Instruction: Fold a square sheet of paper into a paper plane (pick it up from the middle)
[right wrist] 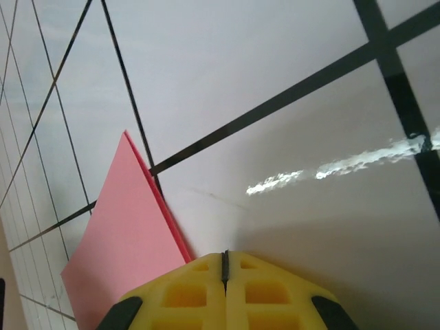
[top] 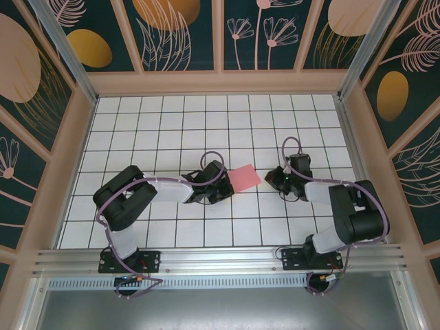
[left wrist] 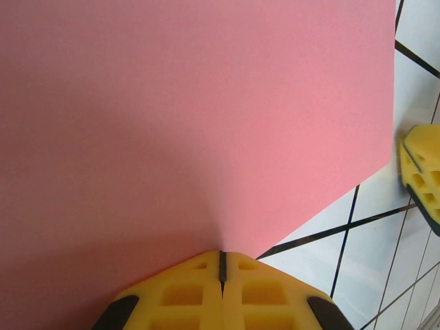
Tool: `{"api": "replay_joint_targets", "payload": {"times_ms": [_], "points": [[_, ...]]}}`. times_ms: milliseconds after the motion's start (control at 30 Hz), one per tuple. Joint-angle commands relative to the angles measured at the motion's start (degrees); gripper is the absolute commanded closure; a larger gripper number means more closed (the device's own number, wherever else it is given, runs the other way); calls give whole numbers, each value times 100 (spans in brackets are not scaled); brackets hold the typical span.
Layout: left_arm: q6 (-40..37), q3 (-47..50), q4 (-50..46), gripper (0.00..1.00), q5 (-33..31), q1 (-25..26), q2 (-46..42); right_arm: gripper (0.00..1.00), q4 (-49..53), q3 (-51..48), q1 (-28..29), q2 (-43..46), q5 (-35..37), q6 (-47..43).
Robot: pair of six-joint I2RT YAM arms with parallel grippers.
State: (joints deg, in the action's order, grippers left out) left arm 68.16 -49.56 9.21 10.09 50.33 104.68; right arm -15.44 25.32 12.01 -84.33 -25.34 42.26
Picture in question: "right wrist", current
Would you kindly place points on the pink paper sheet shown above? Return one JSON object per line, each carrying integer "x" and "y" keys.
{"x": 130, "y": 223}

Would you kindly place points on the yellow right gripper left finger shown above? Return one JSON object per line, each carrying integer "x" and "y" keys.
{"x": 178, "y": 295}

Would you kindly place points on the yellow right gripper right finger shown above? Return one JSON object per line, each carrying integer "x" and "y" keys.
{"x": 271, "y": 295}

